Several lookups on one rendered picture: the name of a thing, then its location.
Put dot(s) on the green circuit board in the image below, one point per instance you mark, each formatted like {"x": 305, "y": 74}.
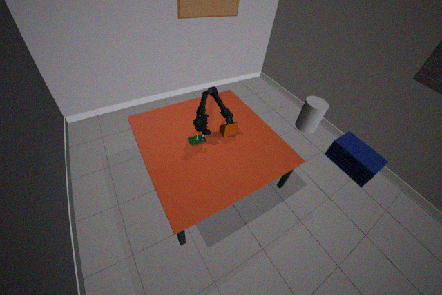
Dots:
{"x": 197, "y": 139}

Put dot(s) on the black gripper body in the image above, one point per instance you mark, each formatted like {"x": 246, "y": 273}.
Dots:
{"x": 206, "y": 132}

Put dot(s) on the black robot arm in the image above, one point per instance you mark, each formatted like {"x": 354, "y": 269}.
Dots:
{"x": 202, "y": 119}

